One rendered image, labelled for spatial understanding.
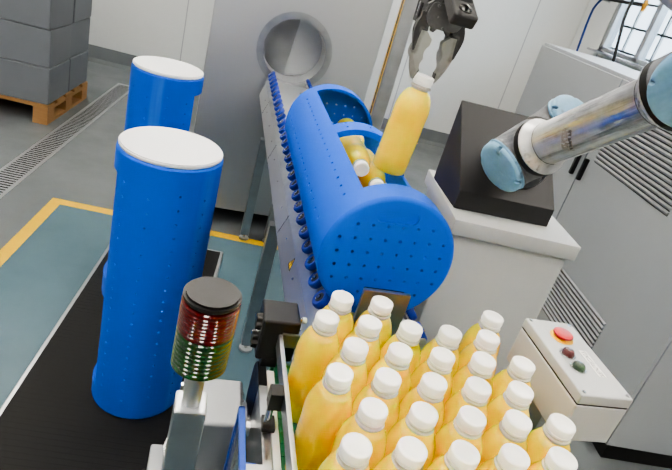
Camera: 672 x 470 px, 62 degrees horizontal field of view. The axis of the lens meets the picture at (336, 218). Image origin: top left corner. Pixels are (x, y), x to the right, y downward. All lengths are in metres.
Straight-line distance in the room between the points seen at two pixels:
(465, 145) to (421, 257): 0.37
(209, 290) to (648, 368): 2.18
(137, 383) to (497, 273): 1.12
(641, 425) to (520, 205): 1.56
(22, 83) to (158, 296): 3.08
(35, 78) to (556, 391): 4.03
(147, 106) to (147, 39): 3.99
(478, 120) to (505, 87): 5.09
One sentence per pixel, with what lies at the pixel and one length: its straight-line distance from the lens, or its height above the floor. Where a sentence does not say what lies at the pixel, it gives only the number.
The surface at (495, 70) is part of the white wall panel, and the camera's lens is 6.48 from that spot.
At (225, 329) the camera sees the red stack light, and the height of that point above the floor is 1.23.
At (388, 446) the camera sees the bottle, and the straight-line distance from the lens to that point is 0.83.
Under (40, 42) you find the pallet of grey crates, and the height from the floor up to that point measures 0.57.
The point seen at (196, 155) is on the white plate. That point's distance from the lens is 1.57.
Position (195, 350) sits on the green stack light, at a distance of 0.63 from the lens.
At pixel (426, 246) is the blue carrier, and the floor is 1.14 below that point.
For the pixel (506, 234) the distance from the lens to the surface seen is 1.36.
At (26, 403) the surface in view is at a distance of 2.06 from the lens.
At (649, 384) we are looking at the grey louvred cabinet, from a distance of 2.65.
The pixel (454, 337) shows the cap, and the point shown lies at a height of 1.10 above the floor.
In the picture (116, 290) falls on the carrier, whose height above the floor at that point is 0.62.
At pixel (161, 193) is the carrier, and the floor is 0.95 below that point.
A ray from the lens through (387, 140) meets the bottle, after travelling 1.13.
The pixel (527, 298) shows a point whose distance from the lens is 1.49.
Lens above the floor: 1.61
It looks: 24 degrees down
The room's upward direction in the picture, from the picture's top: 16 degrees clockwise
